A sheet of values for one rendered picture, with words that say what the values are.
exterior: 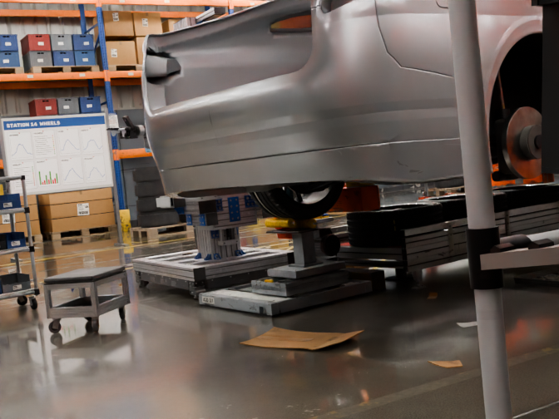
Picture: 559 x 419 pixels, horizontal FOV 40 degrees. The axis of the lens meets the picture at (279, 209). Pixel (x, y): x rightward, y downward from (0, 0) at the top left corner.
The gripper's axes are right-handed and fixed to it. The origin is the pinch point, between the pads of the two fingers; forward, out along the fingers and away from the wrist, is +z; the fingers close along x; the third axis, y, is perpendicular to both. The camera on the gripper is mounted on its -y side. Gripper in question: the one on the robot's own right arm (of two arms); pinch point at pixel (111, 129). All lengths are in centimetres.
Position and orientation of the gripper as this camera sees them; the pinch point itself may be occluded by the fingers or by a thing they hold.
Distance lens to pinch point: 534.8
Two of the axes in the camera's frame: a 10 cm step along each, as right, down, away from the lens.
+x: -7.0, -1.0, 7.0
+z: -7.1, 1.1, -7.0
